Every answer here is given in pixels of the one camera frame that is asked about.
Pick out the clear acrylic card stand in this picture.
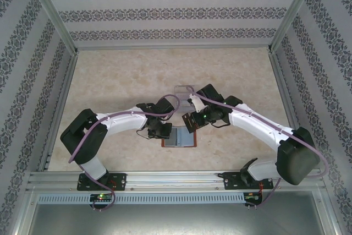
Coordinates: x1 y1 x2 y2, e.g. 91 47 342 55
174 85 201 114

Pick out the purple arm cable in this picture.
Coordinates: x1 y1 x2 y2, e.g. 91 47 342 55
185 86 329 209
68 95 182 211

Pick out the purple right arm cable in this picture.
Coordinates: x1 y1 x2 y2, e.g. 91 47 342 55
185 86 329 209

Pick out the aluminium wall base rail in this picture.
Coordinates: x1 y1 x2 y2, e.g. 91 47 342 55
75 45 273 53

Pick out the aluminium table edge rail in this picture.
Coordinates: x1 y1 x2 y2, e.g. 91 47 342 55
268 52 314 171
37 52 80 172

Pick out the aluminium frame bar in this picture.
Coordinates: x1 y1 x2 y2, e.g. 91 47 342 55
10 189 38 235
316 188 347 235

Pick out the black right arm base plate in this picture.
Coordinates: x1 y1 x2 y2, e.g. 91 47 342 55
223 171 273 191

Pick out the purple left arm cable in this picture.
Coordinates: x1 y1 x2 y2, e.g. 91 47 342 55
68 95 182 211

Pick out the aluminium frame post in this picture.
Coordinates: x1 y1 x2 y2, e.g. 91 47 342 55
267 0 323 54
21 0 80 54

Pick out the thin black left gripper cable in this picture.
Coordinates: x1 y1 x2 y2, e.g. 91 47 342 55
136 127 151 140

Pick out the small LED controller board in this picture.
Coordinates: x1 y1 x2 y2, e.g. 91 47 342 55
244 191 264 205
90 193 114 203

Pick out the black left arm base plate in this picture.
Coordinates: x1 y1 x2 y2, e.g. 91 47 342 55
76 173 128 192

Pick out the brown leather card holder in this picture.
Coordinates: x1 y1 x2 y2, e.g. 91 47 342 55
161 125 199 148

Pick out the aluminium mounting rail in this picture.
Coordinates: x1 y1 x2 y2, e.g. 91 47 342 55
26 171 323 192

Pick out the slotted grey cable duct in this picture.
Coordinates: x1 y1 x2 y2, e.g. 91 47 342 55
37 192 246 205

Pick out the pink print credit card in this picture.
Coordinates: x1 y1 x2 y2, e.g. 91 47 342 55
175 93 193 103

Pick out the grey metal sheet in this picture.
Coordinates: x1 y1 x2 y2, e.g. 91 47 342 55
27 204 338 235

